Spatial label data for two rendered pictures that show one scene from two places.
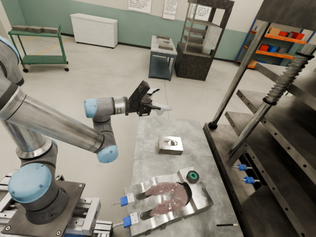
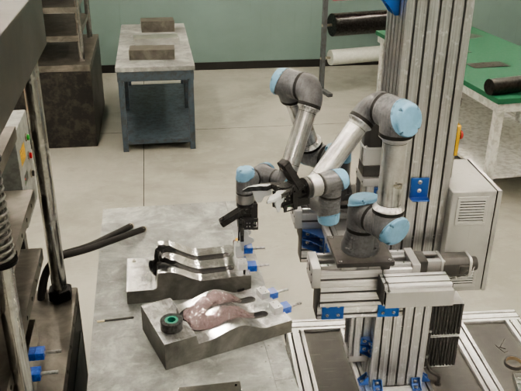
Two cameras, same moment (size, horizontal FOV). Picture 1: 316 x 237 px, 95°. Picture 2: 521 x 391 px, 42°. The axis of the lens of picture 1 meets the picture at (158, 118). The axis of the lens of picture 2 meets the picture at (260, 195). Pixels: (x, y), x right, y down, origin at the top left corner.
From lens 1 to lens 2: 2.60 m
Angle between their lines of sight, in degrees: 116
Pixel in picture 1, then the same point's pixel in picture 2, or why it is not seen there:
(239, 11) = not seen: outside the picture
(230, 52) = not seen: outside the picture
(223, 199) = (104, 345)
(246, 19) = not seen: outside the picture
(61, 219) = (336, 242)
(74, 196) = (339, 254)
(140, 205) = (258, 306)
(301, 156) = (18, 235)
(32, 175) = (363, 196)
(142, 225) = (249, 293)
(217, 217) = (128, 324)
